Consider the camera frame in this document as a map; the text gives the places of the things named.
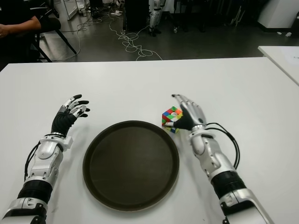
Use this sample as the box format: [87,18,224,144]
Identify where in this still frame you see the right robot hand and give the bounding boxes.
[164,94,207,132]

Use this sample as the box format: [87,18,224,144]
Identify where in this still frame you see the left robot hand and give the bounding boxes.
[51,94,91,138]

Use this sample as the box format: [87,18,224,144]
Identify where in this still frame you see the multicoloured Rubik's cube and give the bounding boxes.
[161,106,184,134]

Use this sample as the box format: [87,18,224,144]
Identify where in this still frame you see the dark brown round plate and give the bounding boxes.
[82,120,180,210]

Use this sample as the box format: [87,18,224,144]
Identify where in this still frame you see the person's bare forearm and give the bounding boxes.
[0,15,42,38]

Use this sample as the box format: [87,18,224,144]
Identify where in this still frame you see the black chair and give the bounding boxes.
[32,0,78,63]

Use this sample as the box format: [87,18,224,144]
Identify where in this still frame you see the seated person black clothes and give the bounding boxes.
[0,0,63,68]

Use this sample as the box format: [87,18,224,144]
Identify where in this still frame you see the silver humanoid robot legs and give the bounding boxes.
[149,0,164,37]

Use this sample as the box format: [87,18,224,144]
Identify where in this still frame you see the white side table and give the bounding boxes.
[257,45,299,86]

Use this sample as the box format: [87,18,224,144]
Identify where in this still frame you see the white board panel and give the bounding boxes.
[53,0,79,21]

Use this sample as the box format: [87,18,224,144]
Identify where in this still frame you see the black cabinet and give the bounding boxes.
[125,0,150,32]

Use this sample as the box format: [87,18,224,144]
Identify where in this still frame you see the white cabinet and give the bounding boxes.
[256,0,299,30]

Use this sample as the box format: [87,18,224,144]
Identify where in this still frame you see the right arm black cables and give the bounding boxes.
[206,122,241,170]

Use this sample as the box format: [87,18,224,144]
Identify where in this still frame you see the arm black cables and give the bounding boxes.
[23,142,40,182]
[206,122,241,170]

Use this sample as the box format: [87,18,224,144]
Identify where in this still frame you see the left arm black cables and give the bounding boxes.
[23,142,40,182]

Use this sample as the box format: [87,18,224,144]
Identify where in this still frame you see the white tangled floor cable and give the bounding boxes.
[108,14,163,61]

